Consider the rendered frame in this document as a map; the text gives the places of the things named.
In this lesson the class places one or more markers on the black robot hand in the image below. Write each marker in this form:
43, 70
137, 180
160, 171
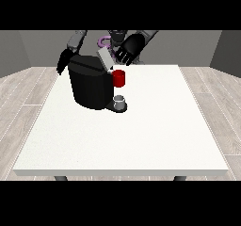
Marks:
62, 61
130, 49

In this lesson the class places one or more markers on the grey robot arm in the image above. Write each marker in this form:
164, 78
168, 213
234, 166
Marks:
76, 40
148, 34

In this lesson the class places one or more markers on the pale grey machine lid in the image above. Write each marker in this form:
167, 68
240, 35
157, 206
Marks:
105, 57

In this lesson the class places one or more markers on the red pod holder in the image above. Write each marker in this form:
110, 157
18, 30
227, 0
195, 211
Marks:
119, 77

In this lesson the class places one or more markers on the black coffee machine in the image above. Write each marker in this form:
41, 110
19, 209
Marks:
91, 83

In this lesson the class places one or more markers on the small grey cup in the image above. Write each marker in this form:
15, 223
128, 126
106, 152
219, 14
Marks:
119, 102

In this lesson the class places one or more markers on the dark table leg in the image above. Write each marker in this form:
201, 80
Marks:
61, 178
180, 178

